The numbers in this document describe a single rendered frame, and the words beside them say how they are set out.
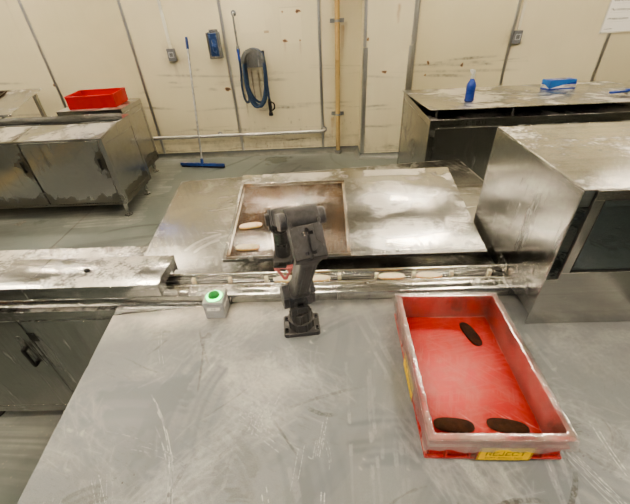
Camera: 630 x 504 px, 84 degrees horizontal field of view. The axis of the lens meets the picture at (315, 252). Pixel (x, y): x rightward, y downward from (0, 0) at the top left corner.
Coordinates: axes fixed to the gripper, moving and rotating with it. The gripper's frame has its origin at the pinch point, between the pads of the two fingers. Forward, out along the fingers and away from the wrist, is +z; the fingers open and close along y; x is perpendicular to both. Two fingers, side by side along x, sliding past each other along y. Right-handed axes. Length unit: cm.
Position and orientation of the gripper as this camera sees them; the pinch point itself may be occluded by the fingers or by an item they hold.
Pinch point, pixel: (285, 272)
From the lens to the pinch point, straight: 132.8
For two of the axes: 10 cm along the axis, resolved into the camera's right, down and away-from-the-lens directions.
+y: -0.1, 6.0, -8.0
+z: 0.5, 8.0, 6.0
